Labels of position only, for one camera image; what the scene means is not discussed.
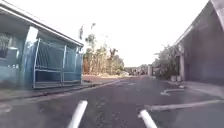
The green bush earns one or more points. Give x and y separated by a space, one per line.
165 63

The robot's own part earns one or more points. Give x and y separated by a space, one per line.
77 115
146 120

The grey stone pillar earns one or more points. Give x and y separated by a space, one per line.
219 6

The pale post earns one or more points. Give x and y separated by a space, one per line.
182 65

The large grey building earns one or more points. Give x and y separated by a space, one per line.
203 50

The row of trees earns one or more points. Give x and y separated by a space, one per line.
101 61

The grey asphalt road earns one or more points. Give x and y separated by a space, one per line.
113 100

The blue metal gate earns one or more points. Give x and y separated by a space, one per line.
56 65

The blue building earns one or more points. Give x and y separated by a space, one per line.
13 53

